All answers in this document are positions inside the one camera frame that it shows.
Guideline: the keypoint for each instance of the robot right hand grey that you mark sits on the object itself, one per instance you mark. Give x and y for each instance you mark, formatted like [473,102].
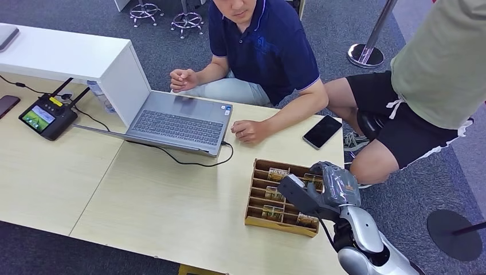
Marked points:
[338,186]

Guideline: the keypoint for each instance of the seated person's left hand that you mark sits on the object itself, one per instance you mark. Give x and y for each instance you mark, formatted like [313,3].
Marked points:
[250,131]

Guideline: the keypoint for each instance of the seated person's right hand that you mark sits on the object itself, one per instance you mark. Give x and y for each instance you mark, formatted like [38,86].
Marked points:
[184,80]

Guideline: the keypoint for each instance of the seated person's right forearm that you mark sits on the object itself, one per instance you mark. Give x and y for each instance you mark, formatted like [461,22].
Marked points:
[210,74]

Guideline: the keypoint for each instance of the robot right arm silver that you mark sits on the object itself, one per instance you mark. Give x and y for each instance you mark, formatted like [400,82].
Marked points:
[360,229]

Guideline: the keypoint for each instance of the seated person's left forearm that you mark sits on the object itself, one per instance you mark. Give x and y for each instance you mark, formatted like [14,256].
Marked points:
[296,113]

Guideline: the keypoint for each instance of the hotel key card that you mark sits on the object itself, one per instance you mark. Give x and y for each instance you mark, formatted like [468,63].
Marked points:
[272,213]
[271,193]
[306,221]
[277,174]
[306,177]

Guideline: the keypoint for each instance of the wooden card holder tray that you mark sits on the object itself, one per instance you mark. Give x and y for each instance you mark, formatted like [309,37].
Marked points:
[258,197]

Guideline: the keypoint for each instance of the seated person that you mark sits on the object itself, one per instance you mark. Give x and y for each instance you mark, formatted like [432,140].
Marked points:
[265,49]

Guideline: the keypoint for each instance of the person on black stool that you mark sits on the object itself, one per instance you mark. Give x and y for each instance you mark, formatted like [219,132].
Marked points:
[436,76]

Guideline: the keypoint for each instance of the grey sneaker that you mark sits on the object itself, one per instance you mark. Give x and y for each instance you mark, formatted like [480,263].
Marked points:
[355,141]
[365,186]

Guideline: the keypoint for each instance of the grey open laptop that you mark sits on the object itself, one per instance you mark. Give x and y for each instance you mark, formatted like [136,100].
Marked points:
[178,127]

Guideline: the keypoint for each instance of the black smartphone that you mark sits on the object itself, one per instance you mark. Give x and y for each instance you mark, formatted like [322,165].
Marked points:
[322,131]

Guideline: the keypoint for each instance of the chrome stool base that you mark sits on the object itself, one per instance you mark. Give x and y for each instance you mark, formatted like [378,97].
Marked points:
[187,21]
[144,10]

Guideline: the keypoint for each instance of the black stool seat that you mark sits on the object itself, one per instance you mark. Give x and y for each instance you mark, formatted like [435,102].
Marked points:
[370,124]

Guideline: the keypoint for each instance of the clear plastic water bottle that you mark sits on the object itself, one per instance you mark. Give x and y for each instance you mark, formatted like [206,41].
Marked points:
[100,96]

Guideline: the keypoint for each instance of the white furniture corner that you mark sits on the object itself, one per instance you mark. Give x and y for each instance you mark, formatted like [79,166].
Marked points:
[121,4]

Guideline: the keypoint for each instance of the white desk riser shelf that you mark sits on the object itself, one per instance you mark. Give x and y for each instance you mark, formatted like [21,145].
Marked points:
[64,53]

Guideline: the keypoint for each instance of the black round stanchion base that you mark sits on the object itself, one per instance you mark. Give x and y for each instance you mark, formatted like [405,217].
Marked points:
[453,237]

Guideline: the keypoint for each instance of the black remote controller with screen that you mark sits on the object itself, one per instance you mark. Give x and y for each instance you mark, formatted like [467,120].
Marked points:
[47,119]

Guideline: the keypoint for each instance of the yellow wooden box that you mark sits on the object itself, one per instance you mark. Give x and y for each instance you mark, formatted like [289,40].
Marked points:
[197,271]

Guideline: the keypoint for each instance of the dark red smartphone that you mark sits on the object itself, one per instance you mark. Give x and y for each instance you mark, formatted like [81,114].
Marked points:
[7,104]

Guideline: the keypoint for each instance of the grey closed device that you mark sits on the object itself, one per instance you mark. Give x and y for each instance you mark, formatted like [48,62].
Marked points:
[7,37]

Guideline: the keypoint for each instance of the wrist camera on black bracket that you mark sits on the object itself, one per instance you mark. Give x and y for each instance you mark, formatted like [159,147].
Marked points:
[303,199]

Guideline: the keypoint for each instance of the chrome stanchion post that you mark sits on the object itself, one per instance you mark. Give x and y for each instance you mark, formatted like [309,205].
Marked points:
[365,55]

